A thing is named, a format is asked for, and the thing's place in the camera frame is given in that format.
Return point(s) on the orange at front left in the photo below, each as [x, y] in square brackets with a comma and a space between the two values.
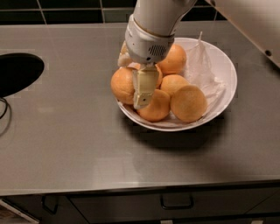
[158, 109]

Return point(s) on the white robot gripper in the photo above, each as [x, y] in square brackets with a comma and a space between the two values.
[143, 44]

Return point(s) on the black left cabinet handle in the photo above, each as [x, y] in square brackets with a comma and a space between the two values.
[50, 204]

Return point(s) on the dark drawer front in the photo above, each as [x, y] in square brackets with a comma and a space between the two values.
[146, 207]

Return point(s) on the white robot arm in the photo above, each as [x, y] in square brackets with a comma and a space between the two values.
[151, 29]

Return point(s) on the white ceramic bowl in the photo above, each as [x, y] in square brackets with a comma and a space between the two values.
[133, 116]

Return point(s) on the orange at top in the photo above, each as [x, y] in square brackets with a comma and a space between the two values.
[174, 62]

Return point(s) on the black drawer handle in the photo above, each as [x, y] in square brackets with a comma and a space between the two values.
[176, 201]

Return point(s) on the orange in middle back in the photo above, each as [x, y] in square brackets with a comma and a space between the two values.
[137, 66]

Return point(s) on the black round object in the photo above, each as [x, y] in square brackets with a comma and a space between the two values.
[18, 71]

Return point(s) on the orange at front right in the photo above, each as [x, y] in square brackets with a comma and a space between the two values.
[188, 104]

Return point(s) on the small orange in centre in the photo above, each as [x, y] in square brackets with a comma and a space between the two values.
[173, 82]

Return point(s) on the large orange at left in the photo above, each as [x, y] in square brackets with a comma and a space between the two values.
[122, 85]

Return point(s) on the white paper napkin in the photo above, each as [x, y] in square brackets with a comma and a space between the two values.
[206, 68]

